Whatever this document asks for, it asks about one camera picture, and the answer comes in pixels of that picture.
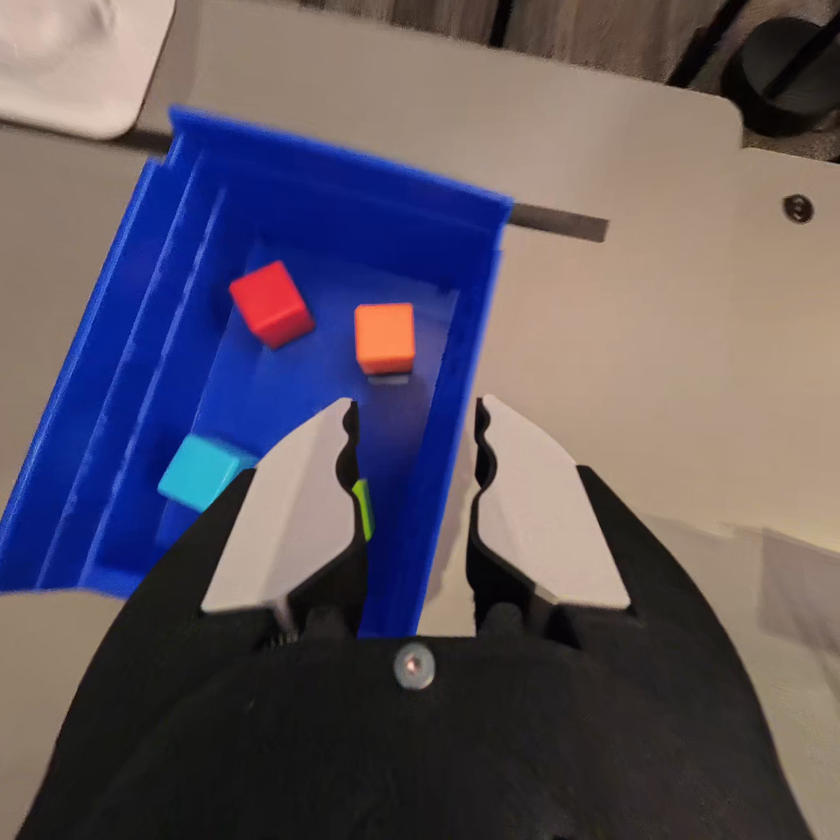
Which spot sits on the red magnetic cube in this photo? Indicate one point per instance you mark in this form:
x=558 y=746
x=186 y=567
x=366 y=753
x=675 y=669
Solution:
x=272 y=303

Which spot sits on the blue plastic bin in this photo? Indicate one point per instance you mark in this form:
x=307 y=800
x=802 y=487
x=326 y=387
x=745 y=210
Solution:
x=131 y=394

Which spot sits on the green magnetic cube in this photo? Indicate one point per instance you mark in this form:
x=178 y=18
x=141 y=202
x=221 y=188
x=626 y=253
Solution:
x=362 y=509

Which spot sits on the black sign stand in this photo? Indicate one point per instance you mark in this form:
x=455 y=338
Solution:
x=788 y=66

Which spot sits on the orange magnetic cube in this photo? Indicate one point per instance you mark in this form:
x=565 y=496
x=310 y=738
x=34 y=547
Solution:
x=385 y=336

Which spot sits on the teal magnetic cube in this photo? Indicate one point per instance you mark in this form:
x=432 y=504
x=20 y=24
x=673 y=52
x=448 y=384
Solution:
x=200 y=470

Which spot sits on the round table grommet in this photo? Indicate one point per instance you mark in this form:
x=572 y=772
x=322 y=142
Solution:
x=797 y=208

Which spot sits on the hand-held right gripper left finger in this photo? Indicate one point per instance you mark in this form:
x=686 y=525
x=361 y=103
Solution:
x=282 y=525

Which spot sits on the white sign stand base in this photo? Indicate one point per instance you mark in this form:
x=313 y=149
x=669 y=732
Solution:
x=72 y=59

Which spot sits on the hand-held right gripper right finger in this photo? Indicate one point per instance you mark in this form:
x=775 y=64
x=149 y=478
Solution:
x=551 y=525

